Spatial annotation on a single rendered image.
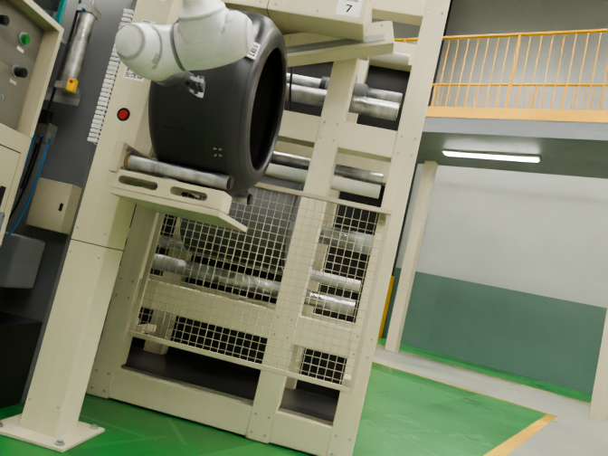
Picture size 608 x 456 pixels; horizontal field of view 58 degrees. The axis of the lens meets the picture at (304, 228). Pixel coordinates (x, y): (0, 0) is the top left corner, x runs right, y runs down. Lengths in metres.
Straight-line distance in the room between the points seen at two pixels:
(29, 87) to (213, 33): 0.90
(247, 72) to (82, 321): 0.94
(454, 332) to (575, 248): 2.53
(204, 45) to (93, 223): 0.87
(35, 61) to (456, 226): 9.42
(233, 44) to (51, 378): 1.23
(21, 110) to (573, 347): 9.29
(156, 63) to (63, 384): 1.10
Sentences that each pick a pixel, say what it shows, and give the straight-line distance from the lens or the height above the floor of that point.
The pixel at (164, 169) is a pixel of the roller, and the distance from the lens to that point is 1.76.
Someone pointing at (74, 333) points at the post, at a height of 0.33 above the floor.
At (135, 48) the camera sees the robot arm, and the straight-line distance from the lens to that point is 1.24.
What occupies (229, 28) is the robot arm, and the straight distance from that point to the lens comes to 1.22.
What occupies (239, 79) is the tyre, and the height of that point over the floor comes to 1.18.
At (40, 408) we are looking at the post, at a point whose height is 0.08.
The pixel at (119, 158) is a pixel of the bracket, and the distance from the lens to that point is 1.78.
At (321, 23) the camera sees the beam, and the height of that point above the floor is 1.64.
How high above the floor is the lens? 0.65
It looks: 6 degrees up
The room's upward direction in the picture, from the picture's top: 13 degrees clockwise
